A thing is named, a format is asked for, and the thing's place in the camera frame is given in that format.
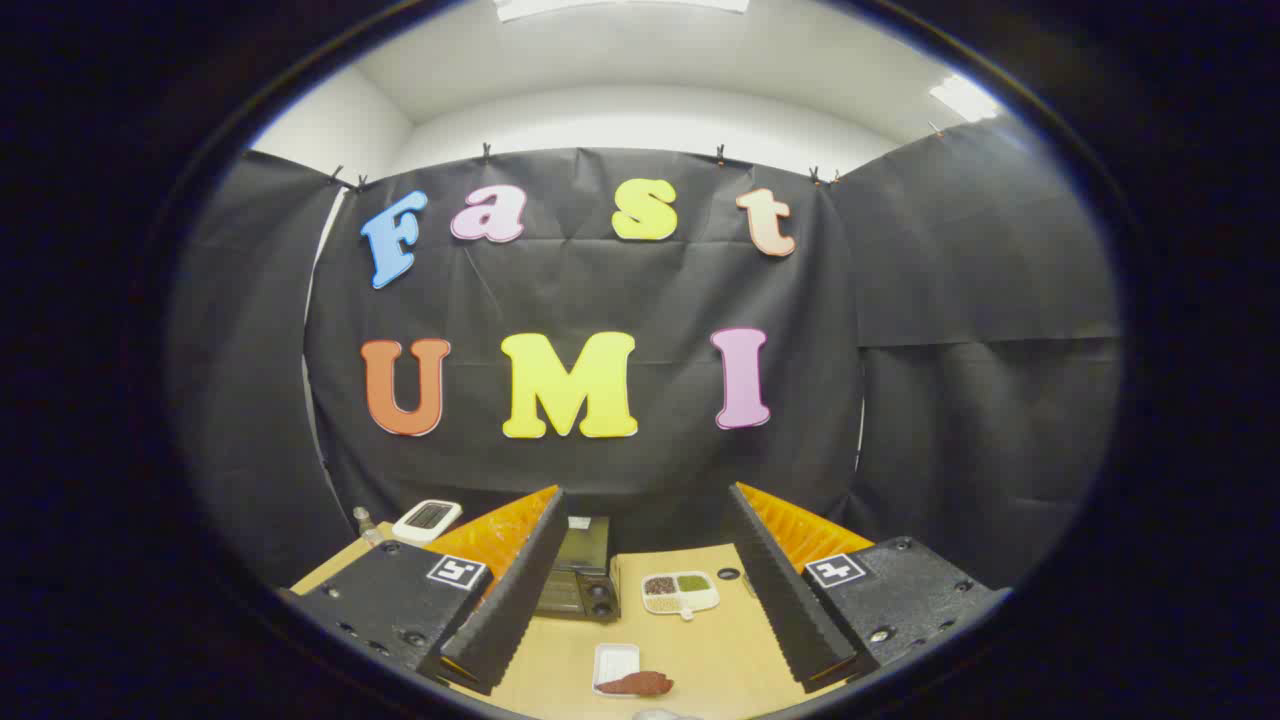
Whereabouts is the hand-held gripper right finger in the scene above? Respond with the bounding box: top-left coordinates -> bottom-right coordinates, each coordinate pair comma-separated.
725,482 -> 1001,694

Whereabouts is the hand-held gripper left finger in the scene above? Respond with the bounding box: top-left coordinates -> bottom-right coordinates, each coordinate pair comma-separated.
288,485 -> 571,696

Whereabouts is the black toaster oven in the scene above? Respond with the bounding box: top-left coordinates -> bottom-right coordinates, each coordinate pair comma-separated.
535,515 -> 623,624

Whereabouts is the red-brown meat piece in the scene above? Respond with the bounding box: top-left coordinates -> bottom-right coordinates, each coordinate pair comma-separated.
597,671 -> 675,697

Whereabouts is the white divided dish with beans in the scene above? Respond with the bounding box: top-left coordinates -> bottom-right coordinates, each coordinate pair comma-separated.
641,570 -> 721,621

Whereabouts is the white foam tray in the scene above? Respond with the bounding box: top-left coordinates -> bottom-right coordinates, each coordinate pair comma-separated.
592,643 -> 641,698

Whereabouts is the white kitchen scale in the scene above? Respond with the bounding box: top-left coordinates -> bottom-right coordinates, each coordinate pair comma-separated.
391,499 -> 464,545

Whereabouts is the small ceiling light panel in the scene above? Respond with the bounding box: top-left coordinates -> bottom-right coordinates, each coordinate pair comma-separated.
930,75 -> 1004,123

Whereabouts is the long ceiling light panel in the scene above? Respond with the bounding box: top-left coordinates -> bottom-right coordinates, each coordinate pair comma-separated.
495,0 -> 751,23

